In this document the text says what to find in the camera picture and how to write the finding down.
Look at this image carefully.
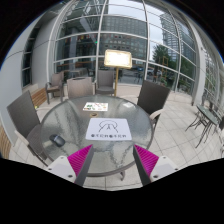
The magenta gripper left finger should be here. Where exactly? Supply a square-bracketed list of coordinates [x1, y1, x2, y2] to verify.
[46, 143, 95, 187]

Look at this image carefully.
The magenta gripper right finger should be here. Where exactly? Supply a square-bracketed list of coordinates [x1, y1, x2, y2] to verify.
[132, 144, 180, 187]

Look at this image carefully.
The white printed mouse pad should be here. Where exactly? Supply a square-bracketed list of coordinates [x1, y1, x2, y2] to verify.
[86, 118, 132, 141]

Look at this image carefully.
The round glass table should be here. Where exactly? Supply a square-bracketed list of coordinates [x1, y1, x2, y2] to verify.
[41, 95, 154, 177]

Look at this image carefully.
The colourful menu card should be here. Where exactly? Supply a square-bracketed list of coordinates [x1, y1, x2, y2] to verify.
[83, 102, 108, 111]

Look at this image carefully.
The grey wicker chair right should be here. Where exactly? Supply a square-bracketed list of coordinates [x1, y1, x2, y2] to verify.
[137, 80, 170, 128]

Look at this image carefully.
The grey wicker chair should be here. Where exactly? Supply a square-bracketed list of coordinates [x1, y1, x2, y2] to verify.
[6, 89, 51, 167]
[95, 70, 114, 95]
[45, 71, 64, 101]
[67, 77, 93, 99]
[137, 80, 170, 128]

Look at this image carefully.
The grey wicker chair far middle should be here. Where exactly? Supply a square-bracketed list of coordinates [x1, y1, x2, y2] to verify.
[67, 77, 93, 99]

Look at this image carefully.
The small folding side table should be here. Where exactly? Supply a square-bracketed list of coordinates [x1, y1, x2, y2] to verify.
[186, 105, 219, 147]

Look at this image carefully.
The grey wicker chair far back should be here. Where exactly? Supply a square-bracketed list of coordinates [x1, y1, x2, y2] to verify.
[95, 70, 114, 95]

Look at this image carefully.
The grey wicker chair far left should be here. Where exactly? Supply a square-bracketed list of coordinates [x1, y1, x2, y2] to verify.
[45, 71, 64, 101]

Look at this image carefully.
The menu board on gold stand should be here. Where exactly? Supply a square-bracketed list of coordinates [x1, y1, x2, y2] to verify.
[103, 49, 133, 98]

